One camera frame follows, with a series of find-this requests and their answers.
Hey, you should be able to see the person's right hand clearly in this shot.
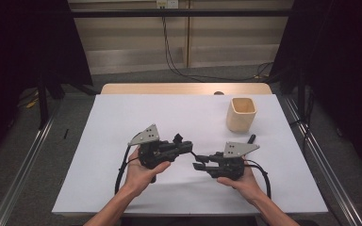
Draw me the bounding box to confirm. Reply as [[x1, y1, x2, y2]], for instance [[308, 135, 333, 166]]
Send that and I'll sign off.
[[217, 166, 265, 205]]

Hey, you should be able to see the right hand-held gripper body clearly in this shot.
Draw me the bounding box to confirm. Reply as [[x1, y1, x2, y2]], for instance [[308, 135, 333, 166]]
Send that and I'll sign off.
[[214, 141, 260, 181]]

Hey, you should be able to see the hand-held gripper cable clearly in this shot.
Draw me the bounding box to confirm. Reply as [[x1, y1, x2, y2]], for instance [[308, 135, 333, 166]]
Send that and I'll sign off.
[[114, 133, 142, 196], [244, 159, 272, 200]]

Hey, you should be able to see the beige cup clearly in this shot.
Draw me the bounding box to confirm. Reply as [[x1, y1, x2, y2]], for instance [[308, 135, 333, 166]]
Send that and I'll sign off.
[[225, 97, 257, 134]]

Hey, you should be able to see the wooden table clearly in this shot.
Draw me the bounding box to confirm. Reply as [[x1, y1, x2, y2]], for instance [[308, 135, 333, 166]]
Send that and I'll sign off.
[[100, 82, 272, 96]]

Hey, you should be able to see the black stand post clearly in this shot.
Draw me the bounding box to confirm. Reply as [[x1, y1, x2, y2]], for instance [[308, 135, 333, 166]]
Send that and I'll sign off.
[[37, 73, 50, 130], [296, 69, 307, 121]]

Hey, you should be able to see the white table mat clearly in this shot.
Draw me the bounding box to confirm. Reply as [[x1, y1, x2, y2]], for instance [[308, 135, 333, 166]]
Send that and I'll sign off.
[[51, 93, 329, 218]]

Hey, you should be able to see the white wall socket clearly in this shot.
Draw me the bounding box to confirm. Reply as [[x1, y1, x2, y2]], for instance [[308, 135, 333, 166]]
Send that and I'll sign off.
[[156, 0, 179, 9]]

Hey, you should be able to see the right hand-held gripper cable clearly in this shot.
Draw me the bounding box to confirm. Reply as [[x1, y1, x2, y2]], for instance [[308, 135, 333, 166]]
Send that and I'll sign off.
[[244, 159, 272, 200]]

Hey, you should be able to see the left hand-held gripper cable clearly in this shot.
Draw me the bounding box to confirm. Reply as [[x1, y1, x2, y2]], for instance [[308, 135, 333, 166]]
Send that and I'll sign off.
[[114, 133, 142, 196]]

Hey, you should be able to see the black horizontal bar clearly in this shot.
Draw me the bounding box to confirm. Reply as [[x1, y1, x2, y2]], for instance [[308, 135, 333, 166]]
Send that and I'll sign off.
[[70, 8, 293, 18]]

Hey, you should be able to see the yellow floor cable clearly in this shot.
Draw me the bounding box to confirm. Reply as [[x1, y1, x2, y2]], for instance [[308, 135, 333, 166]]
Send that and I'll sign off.
[[25, 90, 41, 109]]

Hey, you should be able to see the black wall cable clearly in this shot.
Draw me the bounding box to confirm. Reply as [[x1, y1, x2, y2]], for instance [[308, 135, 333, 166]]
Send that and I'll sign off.
[[161, 15, 274, 82]]

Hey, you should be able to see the person's left hand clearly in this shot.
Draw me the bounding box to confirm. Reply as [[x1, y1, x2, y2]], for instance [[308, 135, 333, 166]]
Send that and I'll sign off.
[[123, 147, 173, 197]]

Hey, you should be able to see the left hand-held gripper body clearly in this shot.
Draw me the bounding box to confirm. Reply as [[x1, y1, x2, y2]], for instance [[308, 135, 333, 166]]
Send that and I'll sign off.
[[128, 123, 173, 170]]

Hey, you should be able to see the metal floor rail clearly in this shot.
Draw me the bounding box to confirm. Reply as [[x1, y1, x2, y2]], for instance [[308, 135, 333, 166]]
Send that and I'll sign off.
[[282, 95, 362, 226], [0, 103, 60, 226]]

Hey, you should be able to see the black curtain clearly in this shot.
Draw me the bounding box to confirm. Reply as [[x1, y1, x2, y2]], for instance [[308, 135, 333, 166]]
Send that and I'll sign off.
[[0, 0, 93, 168], [268, 0, 362, 180]]

